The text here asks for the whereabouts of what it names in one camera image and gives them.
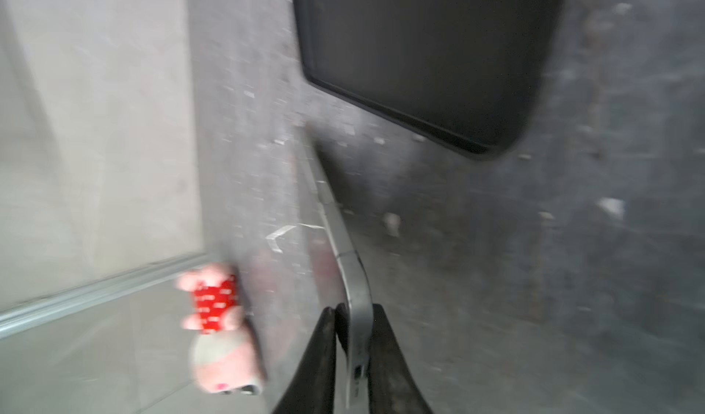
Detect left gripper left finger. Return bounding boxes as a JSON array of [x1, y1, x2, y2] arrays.
[[273, 307, 337, 414]]

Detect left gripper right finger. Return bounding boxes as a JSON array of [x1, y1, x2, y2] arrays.
[[368, 304, 433, 414]]

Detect black phone case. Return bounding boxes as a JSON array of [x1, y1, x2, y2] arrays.
[[292, 0, 565, 159]]

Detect pink pig plush toy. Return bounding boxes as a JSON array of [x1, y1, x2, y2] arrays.
[[176, 263, 264, 396]]

